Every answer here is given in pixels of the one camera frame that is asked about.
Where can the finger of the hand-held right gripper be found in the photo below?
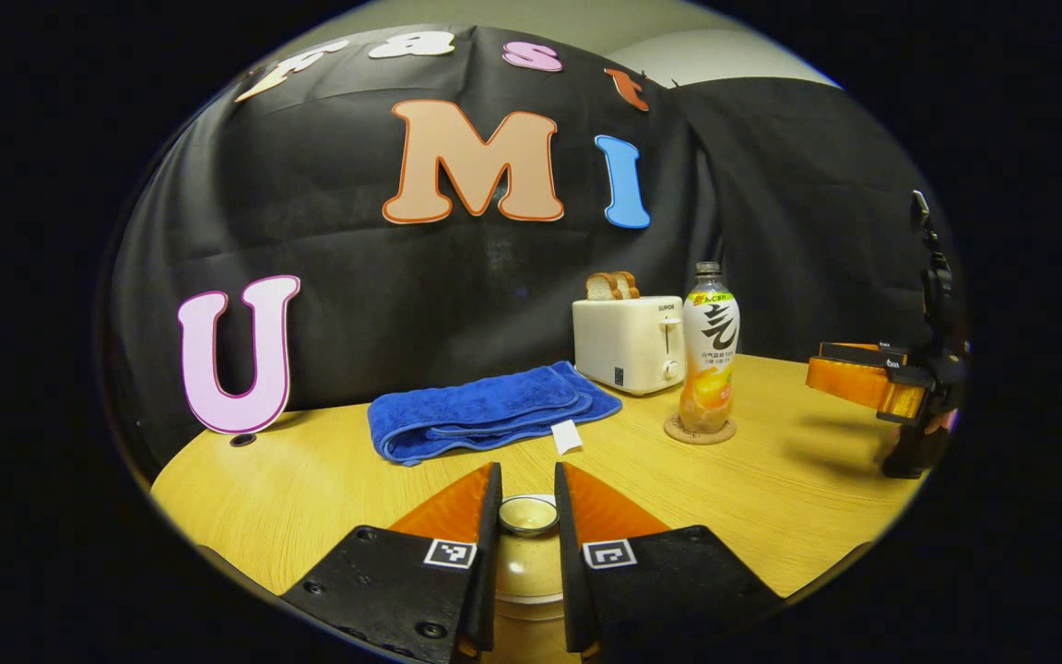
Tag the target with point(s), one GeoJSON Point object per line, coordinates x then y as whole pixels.
{"type": "Point", "coordinates": [854, 383]}
{"type": "Point", "coordinates": [863, 351]}

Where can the round cork coaster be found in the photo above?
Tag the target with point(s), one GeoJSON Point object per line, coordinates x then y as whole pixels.
{"type": "Point", "coordinates": [699, 435]}

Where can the folded blue towel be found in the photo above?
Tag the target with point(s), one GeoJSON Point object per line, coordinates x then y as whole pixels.
{"type": "Point", "coordinates": [485, 410]}

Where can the black table grommet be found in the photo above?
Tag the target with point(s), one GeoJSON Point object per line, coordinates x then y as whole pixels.
{"type": "Point", "coordinates": [242, 440]}

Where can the labelled plastic water bottle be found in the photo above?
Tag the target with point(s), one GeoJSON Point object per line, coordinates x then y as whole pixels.
{"type": "Point", "coordinates": [711, 350]}

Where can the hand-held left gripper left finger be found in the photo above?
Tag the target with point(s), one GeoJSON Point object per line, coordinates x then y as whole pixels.
{"type": "Point", "coordinates": [402, 590]}

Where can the white toaster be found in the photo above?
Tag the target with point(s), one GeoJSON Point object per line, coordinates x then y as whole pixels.
{"type": "Point", "coordinates": [628, 346]}

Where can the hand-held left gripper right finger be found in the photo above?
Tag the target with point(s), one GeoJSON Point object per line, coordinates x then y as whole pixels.
{"type": "Point", "coordinates": [660, 590]}

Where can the black backdrop cloth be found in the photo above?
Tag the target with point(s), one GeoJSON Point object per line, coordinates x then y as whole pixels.
{"type": "Point", "coordinates": [356, 277]}

